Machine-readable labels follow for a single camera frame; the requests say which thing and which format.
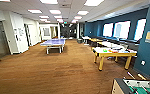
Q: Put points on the dark floor bin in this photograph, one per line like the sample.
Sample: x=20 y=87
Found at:
x=79 y=40

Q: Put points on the yellow wooden game table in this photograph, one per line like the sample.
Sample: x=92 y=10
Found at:
x=114 y=53

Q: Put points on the green bowl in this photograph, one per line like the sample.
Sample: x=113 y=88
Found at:
x=105 y=50

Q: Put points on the small white table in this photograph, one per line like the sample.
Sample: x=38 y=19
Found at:
x=86 y=38

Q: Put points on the white ceiling light panel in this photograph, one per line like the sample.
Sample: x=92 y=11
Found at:
x=35 y=11
x=55 y=11
x=48 y=1
x=82 y=12
x=94 y=2

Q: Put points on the white wall outlet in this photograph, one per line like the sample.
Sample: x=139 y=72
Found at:
x=143 y=62

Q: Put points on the bright window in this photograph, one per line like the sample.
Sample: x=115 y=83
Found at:
x=122 y=30
x=108 y=30
x=140 y=29

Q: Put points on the green foosball table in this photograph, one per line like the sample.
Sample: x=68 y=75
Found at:
x=137 y=87

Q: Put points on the blue ping pong table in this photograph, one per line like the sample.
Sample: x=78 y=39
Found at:
x=53 y=42

